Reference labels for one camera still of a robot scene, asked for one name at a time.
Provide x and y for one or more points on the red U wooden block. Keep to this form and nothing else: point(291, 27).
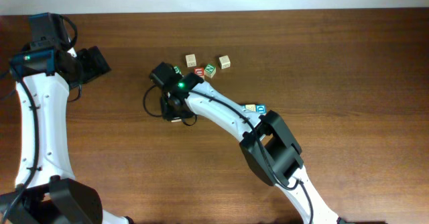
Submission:
point(199, 72)

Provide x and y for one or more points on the green B wooden block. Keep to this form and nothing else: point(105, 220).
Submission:
point(177, 70)

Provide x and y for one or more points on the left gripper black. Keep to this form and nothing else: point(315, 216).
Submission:
point(98, 62)

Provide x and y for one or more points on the plain wooden block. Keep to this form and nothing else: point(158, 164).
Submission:
point(224, 62)
point(190, 60)

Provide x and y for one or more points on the blue D wooden block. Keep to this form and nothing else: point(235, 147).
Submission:
point(261, 109)

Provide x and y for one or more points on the plain wooden block top middle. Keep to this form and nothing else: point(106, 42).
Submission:
point(224, 62)

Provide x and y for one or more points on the wooden block blue side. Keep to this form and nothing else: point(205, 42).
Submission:
point(250, 107)

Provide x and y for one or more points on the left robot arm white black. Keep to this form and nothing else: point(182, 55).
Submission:
point(46, 190)

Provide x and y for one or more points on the plain wooden block top left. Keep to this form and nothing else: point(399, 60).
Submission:
point(190, 60)

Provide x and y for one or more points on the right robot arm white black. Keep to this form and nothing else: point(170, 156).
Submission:
point(271, 151)

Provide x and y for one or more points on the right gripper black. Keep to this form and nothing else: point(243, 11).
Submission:
point(167, 114)

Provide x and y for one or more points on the green N wooden block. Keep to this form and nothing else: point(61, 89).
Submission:
point(210, 70)

